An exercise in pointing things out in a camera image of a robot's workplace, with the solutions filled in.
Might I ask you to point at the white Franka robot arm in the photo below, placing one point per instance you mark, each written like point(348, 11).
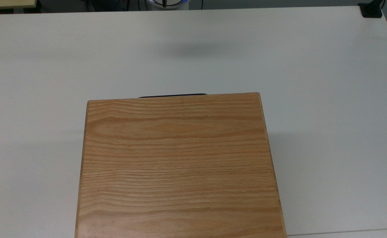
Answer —
point(167, 4)

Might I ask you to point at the black table clamp mount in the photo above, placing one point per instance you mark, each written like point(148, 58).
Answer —
point(371, 10)

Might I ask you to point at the wooden two-drawer cabinet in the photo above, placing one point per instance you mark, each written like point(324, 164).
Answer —
point(180, 165)

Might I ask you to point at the light yellow wooden table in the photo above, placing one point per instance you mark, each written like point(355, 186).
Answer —
point(5, 3)

